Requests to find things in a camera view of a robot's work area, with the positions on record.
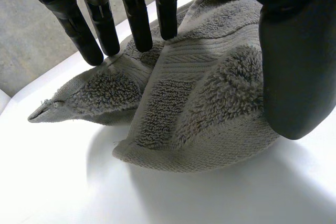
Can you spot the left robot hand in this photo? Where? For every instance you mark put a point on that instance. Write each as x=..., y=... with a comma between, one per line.
x=296, y=72

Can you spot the grey towel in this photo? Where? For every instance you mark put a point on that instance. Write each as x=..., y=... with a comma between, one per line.
x=199, y=95

